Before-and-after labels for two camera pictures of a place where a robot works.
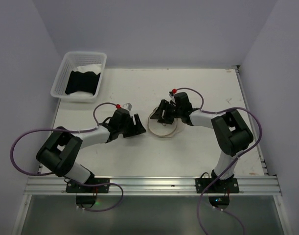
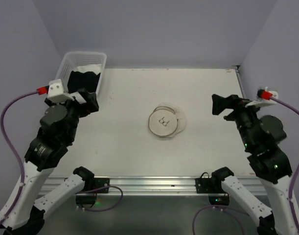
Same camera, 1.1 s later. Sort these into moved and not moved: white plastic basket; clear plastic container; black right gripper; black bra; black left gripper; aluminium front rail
Moved: black right gripper; black left gripper
Not moved: black bra; white plastic basket; aluminium front rail; clear plastic container
